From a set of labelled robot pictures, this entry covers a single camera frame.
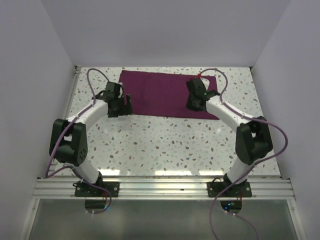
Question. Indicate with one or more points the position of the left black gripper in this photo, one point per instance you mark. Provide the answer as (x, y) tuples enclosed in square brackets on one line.
[(125, 110)]

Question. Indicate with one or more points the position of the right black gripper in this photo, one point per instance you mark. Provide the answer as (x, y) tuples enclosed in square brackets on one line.
[(189, 105)]

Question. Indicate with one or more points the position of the purple cloth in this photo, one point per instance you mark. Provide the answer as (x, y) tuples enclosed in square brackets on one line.
[(160, 94)]

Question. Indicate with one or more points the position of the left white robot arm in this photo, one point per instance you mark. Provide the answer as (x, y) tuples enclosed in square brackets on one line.
[(69, 146)]

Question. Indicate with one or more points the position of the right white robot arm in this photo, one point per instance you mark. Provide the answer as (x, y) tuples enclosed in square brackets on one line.
[(252, 138)]

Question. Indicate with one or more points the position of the aluminium left rail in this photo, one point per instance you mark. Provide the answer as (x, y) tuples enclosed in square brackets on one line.
[(65, 117)]

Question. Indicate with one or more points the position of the aluminium rail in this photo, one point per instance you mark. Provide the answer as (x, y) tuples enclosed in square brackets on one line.
[(65, 117), (164, 188)]

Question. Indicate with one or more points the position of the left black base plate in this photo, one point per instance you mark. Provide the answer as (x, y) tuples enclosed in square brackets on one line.
[(104, 189)]

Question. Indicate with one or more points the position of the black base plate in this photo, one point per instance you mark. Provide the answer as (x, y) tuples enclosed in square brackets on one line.
[(220, 188), (104, 189)]

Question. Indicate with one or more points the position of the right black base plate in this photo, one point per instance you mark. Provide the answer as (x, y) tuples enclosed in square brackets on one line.
[(220, 188)]

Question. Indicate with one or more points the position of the aluminium front rail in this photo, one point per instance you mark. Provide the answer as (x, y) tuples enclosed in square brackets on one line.
[(164, 188)]

